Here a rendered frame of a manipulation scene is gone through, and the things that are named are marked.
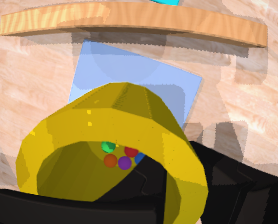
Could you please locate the yellow cup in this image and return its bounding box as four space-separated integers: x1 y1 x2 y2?
15 81 208 224

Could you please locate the orange marble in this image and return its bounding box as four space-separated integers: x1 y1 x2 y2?
104 155 118 168

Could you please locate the red marble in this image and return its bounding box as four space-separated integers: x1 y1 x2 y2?
124 147 139 159

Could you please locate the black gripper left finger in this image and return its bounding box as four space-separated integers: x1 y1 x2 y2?
0 155 167 224

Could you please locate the purple marble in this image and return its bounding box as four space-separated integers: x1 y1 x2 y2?
118 156 132 171

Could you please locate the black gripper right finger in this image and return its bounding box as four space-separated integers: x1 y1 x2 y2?
190 141 278 224

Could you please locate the green marble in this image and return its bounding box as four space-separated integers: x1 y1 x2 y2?
100 141 115 153

